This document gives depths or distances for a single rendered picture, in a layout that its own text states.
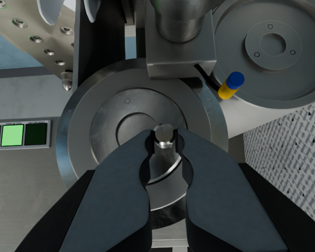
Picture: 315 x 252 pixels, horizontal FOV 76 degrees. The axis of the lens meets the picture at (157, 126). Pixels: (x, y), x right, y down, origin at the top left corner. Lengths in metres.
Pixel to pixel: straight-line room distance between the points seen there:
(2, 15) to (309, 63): 0.42
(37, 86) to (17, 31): 2.48
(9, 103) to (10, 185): 2.49
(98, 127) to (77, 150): 0.03
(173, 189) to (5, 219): 0.52
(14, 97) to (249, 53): 2.96
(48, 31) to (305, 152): 0.43
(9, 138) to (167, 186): 0.52
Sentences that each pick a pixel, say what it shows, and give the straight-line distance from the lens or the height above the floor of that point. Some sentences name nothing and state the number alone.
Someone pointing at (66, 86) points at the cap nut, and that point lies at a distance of 0.57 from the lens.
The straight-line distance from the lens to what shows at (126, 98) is 0.16.
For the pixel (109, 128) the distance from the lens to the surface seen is 0.16.
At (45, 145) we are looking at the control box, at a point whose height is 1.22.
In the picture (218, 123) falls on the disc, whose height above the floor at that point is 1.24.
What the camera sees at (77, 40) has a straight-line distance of 0.23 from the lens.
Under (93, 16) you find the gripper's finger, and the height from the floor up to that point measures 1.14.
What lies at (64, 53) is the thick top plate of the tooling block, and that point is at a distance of 0.50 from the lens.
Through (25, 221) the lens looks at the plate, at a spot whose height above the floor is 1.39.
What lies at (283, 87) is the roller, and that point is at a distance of 0.21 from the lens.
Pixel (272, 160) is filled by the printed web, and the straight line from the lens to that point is 0.34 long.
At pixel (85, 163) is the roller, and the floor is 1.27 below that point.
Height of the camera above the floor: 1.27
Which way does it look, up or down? 11 degrees down
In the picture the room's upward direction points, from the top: 178 degrees clockwise
